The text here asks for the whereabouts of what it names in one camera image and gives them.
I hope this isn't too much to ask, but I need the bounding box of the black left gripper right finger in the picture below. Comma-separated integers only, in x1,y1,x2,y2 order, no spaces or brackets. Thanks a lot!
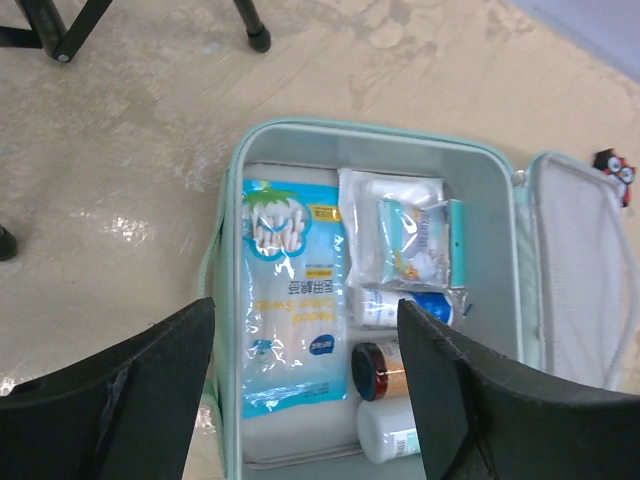
398,300,639,479

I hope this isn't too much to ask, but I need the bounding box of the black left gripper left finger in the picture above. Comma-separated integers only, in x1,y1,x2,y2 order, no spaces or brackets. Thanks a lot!
1,297,215,479

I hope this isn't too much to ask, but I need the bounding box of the white plastic bottle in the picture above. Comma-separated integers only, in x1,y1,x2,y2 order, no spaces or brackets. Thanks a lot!
356,397,421,464

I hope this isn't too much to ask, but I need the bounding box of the brown bottle orange cap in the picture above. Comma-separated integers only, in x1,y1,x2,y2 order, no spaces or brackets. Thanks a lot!
351,340,409,402

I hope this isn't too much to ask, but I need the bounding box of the blue cotton swab bag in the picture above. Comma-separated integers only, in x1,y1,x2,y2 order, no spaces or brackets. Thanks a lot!
241,179,348,418

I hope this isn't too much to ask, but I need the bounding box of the mint green medicine case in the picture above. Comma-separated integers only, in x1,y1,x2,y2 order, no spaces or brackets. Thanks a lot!
199,118,639,479

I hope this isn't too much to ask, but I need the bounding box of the white gauze pack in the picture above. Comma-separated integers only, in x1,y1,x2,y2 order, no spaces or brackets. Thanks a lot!
338,168,448,288

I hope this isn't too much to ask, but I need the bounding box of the black music stand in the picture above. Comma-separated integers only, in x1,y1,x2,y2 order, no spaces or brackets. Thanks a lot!
0,0,272,262

